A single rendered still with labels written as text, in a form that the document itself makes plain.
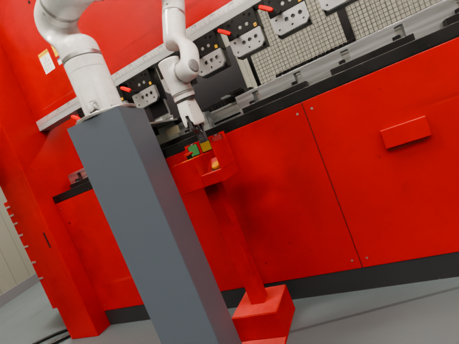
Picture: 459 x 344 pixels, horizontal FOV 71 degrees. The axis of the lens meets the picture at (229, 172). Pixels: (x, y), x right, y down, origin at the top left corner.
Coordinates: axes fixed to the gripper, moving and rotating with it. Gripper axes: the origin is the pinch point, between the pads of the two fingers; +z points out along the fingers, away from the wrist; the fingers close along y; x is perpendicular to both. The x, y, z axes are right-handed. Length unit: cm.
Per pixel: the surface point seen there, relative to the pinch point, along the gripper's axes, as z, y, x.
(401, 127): 24, -13, 67
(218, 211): 29.8, 2.5, -5.8
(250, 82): -31, -330, -59
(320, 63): -8, -31, 48
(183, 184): 14.0, 6.2, -13.1
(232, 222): 36.0, 2.3, -2.0
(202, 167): 10.9, 1.9, -4.4
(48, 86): -61, -38, -97
